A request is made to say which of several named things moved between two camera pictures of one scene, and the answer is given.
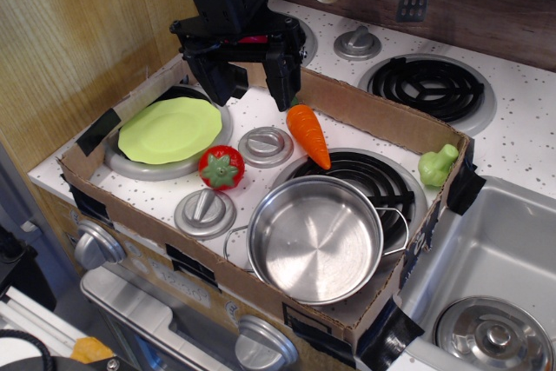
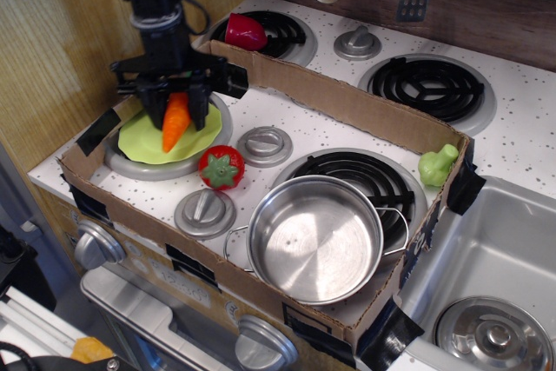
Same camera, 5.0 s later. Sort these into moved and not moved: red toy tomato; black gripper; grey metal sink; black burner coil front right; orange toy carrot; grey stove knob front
Moved: orange toy carrot; black gripper
Not moved: grey metal sink; red toy tomato; black burner coil front right; grey stove knob front
